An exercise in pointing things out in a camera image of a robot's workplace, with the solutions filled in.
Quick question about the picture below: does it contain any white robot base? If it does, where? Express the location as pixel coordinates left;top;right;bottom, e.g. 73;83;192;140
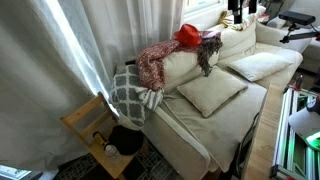
288;96;320;151

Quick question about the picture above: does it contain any glass jar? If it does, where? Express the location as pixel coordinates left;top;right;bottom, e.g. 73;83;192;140
104;144;120;159

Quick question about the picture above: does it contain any wooden coffee table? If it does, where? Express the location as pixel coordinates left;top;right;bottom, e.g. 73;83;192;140
241;82;284;180

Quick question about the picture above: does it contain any yellow black tool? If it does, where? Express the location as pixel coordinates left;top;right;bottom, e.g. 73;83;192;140
92;130;109;149

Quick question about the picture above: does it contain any black stereo camera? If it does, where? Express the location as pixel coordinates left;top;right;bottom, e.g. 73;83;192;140
278;10;317;26

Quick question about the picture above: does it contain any colourful patterned blanket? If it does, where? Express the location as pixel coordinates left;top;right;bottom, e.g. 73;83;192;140
218;4;268;32

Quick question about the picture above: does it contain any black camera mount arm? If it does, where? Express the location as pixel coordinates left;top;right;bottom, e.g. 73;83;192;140
279;22;320;45

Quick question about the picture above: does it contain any black hat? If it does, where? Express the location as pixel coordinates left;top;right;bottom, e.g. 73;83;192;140
108;124;145;156

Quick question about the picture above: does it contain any wooden side stool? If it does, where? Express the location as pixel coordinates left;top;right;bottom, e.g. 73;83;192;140
59;92;141;180

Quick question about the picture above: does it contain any beige fabric sofa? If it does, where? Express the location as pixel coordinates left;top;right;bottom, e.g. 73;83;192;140
114;19;313;180

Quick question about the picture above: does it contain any dark patterned rug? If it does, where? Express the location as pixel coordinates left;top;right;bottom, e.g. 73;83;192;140
53;138;183;180

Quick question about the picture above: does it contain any beige square throw pillow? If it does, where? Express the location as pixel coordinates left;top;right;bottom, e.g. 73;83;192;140
176;65;249;118

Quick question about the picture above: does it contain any metal frame stand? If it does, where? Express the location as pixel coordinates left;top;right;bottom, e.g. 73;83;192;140
269;85;320;180

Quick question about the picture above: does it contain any red clamp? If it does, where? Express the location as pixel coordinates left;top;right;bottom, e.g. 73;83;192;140
293;74;304;92

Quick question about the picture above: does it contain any grey white lattice blanket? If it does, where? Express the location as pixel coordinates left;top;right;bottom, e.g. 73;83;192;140
109;64;165;131

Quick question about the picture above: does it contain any white throw pillow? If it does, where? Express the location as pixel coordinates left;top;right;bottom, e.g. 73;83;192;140
227;52;294;83

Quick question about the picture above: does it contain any beige sofa back cushion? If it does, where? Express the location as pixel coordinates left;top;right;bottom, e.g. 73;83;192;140
218;21;258;66
161;49;221;94

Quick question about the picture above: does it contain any grey fringed throw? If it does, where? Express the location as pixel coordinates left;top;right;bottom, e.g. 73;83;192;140
195;35;224;78

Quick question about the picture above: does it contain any red sequin fedora hat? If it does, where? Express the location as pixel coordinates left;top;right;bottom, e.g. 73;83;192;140
173;23;203;48

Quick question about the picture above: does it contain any maroon patterned fleece blanket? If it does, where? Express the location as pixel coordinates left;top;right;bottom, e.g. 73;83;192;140
134;30;222;93

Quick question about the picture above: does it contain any white window frame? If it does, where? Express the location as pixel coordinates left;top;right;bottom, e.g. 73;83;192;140
183;0;229;18

